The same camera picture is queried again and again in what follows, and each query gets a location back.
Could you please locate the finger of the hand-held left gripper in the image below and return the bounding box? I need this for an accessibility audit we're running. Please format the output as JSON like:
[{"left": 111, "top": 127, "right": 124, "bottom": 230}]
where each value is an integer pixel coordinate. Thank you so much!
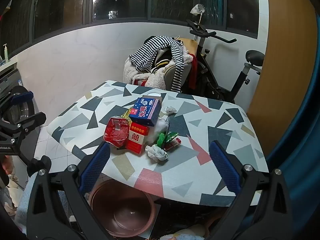
[
  {"left": 15, "top": 112, "right": 47, "bottom": 132},
  {"left": 7, "top": 91, "right": 34, "bottom": 105}
]

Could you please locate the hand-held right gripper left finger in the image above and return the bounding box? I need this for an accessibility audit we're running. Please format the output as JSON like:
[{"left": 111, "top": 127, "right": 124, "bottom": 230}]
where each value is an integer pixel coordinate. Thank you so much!
[{"left": 26, "top": 142, "right": 112, "bottom": 240}]

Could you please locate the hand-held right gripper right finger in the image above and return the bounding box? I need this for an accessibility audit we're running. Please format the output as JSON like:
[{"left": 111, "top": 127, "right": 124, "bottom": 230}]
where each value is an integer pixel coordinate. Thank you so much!
[{"left": 207, "top": 140, "right": 294, "bottom": 240}]

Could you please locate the red foil wrapper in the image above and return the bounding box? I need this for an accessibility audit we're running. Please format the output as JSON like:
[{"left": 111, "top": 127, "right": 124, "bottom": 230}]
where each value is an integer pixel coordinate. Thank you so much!
[{"left": 104, "top": 116, "right": 132, "bottom": 147}]

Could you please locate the red box with gold print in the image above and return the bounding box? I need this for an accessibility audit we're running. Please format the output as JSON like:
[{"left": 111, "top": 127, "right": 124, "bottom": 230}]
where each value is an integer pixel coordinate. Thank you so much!
[{"left": 125, "top": 123, "right": 150, "bottom": 153}]

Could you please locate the brown plastic basin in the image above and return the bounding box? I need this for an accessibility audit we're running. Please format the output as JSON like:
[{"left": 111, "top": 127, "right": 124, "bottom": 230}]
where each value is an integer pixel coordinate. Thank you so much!
[{"left": 89, "top": 179, "right": 157, "bottom": 238}]

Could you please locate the gold foil wrapper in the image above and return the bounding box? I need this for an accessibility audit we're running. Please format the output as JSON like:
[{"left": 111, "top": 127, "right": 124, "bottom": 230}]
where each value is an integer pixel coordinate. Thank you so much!
[{"left": 122, "top": 107, "right": 133, "bottom": 124}]

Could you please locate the white tissue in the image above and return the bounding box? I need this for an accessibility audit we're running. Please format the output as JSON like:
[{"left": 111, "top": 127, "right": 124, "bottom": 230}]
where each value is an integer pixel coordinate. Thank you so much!
[{"left": 145, "top": 144, "right": 168, "bottom": 163}]

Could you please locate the green snack wrapper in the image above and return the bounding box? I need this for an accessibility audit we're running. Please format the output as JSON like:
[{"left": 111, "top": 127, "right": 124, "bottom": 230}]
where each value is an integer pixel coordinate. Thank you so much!
[{"left": 165, "top": 131, "right": 178, "bottom": 143}]

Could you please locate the blue carton box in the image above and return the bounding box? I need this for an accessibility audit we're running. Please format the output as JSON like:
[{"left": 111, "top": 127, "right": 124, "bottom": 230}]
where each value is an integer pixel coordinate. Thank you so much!
[{"left": 130, "top": 96, "right": 162, "bottom": 127}]

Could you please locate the grey washing machine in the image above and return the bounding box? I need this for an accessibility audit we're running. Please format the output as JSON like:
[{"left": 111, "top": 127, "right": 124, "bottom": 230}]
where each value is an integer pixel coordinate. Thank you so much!
[{"left": 0, "top": 60, "right": 39, "bottom": 180}]

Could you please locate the light blue fleece robe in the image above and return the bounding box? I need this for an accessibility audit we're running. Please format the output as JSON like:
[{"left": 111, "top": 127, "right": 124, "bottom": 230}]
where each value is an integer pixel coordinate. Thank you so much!
[{"left": 15, "top": 177, "right": 38, "bottom": 235}]

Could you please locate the black exercise bike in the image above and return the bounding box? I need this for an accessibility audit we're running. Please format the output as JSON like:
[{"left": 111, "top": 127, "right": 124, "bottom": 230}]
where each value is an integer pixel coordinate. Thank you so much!
[{"left": 186, "top": 19, "right": 265, "bottom": 103}]

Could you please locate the red garment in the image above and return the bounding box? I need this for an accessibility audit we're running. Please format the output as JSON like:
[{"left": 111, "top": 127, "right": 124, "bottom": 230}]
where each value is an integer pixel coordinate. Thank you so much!
[{"left": 189, "top": 54, "right": 198, "bottom": 89}]

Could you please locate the white fleece coat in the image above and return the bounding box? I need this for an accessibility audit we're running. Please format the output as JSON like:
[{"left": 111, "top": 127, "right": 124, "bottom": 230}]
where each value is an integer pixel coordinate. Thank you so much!
[{"left": 124, "top": 50, "right": 193, "bottom": 90}]

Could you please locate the dark framed window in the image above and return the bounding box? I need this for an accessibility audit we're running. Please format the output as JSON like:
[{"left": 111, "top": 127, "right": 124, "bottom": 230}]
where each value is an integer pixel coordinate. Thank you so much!
[{"left": 0, "top": 0, "right": 259, "bottom": 55}]

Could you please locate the dark garment with yellow stripes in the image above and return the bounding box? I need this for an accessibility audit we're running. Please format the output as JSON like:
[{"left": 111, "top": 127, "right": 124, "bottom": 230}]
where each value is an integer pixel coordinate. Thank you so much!
[{"left": 150, "top": 49, "right": 175, "bottom": 73}]

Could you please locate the wooden chair backrest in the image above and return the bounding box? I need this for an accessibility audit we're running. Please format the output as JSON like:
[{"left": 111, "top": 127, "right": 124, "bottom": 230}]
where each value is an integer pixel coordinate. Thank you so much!
[{"left": 179, "top": 38, "right": 198, "bottom": 55}]

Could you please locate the orange wooden door panel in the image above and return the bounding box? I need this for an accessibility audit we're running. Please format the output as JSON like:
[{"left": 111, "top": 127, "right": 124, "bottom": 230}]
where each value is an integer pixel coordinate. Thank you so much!
[{"left": 247, "top": 0, "right": 320, "bottom": 155}]

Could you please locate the black and white striped shirt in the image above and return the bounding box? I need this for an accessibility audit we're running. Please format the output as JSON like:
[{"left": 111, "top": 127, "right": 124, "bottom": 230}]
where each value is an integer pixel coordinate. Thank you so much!
[{"left": 129, "top": 36, "right": 185, "bottom": 93}]

